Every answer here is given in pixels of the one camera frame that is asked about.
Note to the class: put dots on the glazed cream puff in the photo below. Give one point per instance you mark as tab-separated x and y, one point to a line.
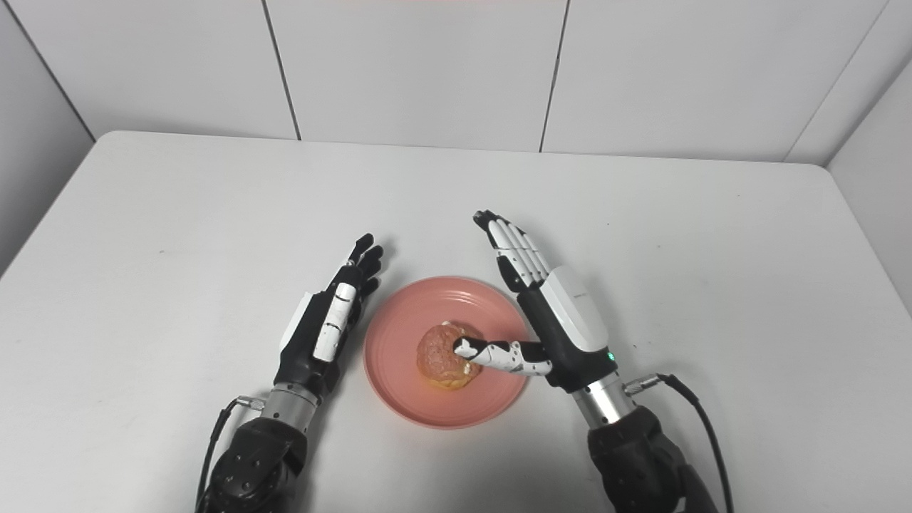
438	360

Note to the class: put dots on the pink round plate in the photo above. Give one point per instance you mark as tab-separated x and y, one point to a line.
399	342

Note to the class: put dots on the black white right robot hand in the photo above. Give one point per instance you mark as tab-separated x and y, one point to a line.
570	320

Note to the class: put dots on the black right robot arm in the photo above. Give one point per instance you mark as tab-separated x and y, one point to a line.
638	456

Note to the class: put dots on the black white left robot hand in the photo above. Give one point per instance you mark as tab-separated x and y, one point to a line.
303	349

